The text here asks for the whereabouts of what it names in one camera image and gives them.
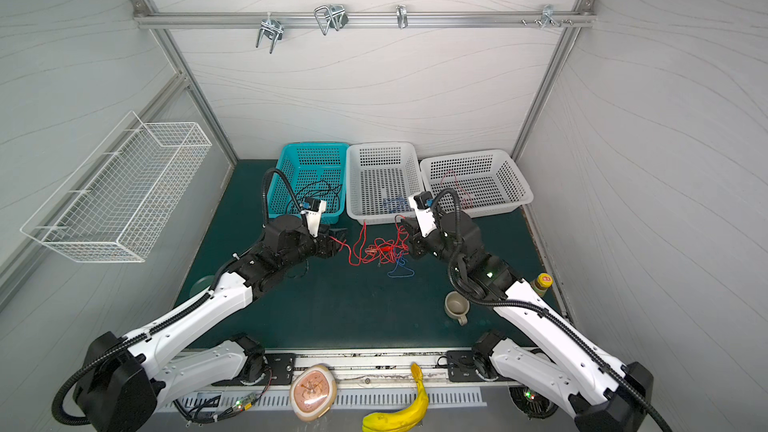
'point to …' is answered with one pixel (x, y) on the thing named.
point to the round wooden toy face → (313, 392)
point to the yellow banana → (402, 420)
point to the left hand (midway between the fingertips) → (343, 224)
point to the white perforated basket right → (489, 182)
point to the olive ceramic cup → (456, 305)
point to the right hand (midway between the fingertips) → (410, 212)
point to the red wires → (381, 250)
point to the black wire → (336, 185)
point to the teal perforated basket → (312, 171)
